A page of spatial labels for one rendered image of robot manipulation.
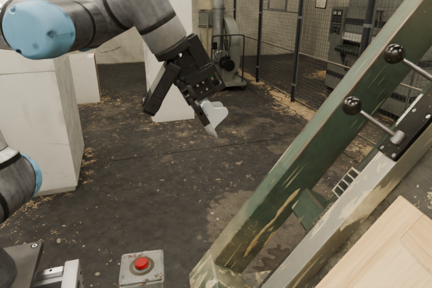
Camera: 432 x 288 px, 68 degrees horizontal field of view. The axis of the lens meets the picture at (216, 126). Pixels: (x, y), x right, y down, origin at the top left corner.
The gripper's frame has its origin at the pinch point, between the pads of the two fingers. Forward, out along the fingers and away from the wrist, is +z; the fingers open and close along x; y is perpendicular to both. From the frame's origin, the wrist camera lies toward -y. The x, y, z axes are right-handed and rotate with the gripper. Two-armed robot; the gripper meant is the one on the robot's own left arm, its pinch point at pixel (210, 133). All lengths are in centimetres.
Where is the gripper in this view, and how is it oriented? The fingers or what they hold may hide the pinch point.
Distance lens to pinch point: 68.5
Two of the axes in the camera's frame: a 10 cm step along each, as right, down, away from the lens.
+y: 8.5, -5.2, 0.4
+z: 4.5, 7.7, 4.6
